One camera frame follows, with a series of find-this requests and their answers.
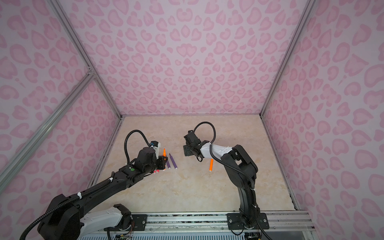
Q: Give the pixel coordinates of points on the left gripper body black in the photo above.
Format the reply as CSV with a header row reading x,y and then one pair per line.
x,y
150,168

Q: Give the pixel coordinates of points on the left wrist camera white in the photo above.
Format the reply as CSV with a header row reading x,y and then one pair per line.
x,y
156,146

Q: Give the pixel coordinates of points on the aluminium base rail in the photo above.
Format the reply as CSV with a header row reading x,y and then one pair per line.
x,y
284,225

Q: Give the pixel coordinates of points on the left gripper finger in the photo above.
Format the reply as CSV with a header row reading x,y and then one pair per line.
x,y
160,164
164,161

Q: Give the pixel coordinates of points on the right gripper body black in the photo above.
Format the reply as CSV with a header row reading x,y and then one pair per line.
x,y
193,148

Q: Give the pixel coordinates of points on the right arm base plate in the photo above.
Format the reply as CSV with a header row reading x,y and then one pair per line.
x,y
237,221

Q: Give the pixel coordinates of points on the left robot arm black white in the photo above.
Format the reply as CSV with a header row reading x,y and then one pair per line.
x,y
69,218

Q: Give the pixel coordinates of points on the diagonal aluminium frame bar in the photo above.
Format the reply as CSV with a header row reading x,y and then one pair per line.
x,y
18,161

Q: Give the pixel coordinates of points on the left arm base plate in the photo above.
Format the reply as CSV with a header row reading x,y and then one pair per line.
x,y
136,222

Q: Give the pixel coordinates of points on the purple marker right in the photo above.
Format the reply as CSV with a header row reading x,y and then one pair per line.
x,y
173,161

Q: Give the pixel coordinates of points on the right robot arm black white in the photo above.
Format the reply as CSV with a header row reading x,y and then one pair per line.
x,y
240,168

